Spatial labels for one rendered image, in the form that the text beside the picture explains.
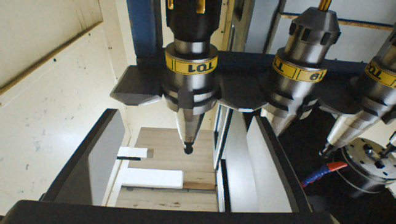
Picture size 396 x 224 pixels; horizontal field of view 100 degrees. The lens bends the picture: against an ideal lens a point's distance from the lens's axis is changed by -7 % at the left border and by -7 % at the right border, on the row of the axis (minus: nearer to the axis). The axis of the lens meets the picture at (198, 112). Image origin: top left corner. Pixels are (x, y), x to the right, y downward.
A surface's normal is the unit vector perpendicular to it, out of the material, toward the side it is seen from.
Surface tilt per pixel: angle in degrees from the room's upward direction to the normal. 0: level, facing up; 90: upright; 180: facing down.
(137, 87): 180
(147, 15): 90
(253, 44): 90
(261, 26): 90
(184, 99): 90
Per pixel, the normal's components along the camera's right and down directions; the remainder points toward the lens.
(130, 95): 0.05, -0.61
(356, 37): 0.00, 0.66
